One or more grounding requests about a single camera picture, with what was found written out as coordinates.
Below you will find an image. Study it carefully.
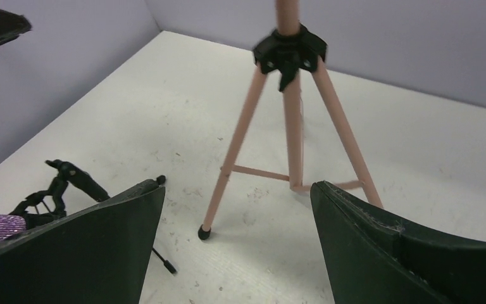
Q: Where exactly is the pink music stand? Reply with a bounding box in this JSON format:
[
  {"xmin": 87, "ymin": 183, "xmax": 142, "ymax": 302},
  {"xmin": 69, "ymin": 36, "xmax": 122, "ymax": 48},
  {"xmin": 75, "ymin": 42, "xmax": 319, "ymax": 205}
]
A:
[{"xmin": 197, "ymin": 1, "xmax": 383, "ymax": 241}]

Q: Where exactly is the black microphone tripod mount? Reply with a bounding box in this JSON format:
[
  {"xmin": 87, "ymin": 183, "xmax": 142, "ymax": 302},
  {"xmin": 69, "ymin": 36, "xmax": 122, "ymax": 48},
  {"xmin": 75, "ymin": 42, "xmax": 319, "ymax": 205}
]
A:
[{"xmin": 8, "ymin": 159, "xmax": 178, "ymax": 276}]

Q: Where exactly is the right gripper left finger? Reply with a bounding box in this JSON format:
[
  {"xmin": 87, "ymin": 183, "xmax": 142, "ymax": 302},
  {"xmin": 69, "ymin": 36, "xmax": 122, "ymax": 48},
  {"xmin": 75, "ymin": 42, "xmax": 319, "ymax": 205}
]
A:
[{"xmin": 0, "ymin": 179, "xmax": 165, "ymax": 304}]

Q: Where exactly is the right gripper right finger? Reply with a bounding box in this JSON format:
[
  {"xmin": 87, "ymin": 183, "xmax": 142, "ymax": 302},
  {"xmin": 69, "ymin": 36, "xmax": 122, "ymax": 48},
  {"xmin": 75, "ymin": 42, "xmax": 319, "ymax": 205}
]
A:
[{"xmin": 310, "ymin": 181, "xmax": 486, "ymax": 304}]

